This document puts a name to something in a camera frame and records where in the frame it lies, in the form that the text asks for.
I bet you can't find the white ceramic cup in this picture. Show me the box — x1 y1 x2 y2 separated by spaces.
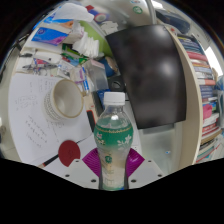
43 78 85 123

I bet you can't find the blue tissue box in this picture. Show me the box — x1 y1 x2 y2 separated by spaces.
31 2 96 46

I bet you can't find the wall shelf with books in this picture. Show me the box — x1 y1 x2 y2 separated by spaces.
168 28 224 168

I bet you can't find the dark pencil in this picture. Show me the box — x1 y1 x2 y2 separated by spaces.
38 153 60 169

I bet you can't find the clear green-label drink bottle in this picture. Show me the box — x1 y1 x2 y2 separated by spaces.
93 91 134 192

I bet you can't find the clear plastic box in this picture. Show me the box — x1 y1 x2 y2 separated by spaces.
82 59 109 93

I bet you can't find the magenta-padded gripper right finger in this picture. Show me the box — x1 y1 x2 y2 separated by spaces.
124 148 165 190

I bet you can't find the white tissue pile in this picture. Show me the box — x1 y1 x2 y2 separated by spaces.
71 31 100 58

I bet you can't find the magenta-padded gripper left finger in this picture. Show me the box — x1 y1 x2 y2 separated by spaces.
63 148 101 190

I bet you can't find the flat round red coaster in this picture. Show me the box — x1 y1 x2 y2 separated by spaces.
57 139 82 168

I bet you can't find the black computer monitor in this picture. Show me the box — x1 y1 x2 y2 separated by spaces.
105 23 188 130

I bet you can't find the white paper sheet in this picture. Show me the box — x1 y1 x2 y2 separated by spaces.
7 73 94 168

